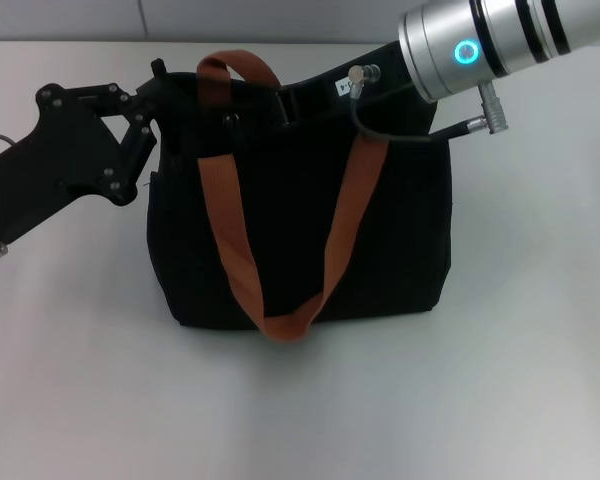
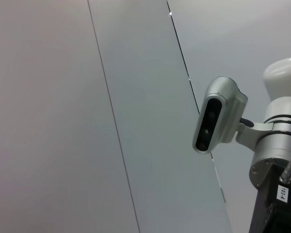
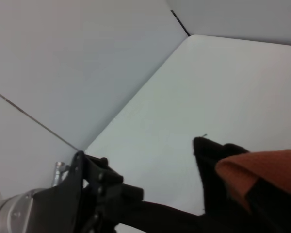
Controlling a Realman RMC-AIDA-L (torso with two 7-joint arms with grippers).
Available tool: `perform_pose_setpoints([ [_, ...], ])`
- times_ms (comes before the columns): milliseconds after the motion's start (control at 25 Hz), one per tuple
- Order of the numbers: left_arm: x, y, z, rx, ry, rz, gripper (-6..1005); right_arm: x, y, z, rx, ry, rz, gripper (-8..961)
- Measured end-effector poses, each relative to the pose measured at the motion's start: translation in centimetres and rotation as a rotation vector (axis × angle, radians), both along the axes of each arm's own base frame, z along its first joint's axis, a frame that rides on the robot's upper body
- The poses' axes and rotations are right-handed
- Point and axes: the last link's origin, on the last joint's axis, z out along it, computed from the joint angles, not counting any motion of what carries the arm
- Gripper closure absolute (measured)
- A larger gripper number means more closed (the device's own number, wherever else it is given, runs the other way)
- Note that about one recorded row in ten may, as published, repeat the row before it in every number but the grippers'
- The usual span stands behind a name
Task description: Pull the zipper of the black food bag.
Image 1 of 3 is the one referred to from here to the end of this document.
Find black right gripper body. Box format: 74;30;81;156
288;41;425;127

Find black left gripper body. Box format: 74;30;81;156
0;81;132;247

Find black food bag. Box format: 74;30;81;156
144;50;455;345

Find right gripper cable with connector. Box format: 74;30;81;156
346;63;502;144

